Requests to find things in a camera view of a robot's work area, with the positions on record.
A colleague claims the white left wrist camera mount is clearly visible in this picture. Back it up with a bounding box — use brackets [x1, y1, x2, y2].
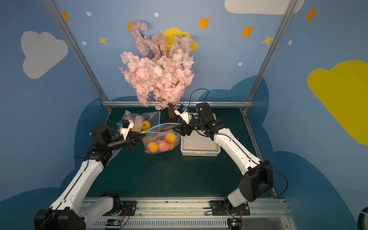
[117, 119, 134, 140]

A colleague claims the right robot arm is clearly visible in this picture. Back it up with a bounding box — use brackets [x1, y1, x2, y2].
[173, 103, 274, 210]

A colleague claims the pink peach large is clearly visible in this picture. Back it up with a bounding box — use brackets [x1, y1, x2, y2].
[123, 116, 135, 122]

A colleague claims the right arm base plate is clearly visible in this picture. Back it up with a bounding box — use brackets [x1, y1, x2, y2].
[209, 200, 251, 216]

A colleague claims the pink cherry blossom tree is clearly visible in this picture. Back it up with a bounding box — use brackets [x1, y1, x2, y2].
[120, 21, 197, 122]

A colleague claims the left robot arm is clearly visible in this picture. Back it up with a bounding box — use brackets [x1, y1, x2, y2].
[34, 120, 146, 230]

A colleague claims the right aluminium corner post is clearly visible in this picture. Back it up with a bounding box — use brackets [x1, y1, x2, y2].
[241, 0, 299, 115]

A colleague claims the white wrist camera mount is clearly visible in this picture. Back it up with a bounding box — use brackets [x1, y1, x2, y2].
[117, 119, 134, 140]
[174, 104, 192, 124]

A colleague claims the horizontal aluminium frame rail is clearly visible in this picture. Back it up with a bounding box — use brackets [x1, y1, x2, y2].
[102, 100, 253, 108]

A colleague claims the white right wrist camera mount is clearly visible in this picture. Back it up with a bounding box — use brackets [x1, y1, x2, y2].
[174, 104, 192, 124]

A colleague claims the left green circuit board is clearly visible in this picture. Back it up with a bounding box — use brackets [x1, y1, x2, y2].
[105, 219, 124, 228]

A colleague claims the clear zip-top bag blue zipper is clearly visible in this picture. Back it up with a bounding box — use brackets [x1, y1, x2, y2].
[121, 110, 161, 132]

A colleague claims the orange-pink cracked peach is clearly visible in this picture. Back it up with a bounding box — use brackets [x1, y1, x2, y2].
[164, 132, 176, 144]

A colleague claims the white perforated plastic basket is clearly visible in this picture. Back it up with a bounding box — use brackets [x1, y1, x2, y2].
[180, 130, 220, 157]

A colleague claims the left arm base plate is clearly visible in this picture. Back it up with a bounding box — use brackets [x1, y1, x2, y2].
[103, 200, 137, 217]

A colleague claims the aluminium corner post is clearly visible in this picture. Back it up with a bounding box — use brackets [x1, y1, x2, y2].
[241, 0, 299, 115]
[44, 0, 109, 102]

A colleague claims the left aluminium corner post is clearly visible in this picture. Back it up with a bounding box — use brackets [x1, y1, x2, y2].
[44, 0, 109, 102]

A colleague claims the pink peach basket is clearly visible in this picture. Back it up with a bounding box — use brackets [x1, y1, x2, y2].
[158, 140, 171, 152]

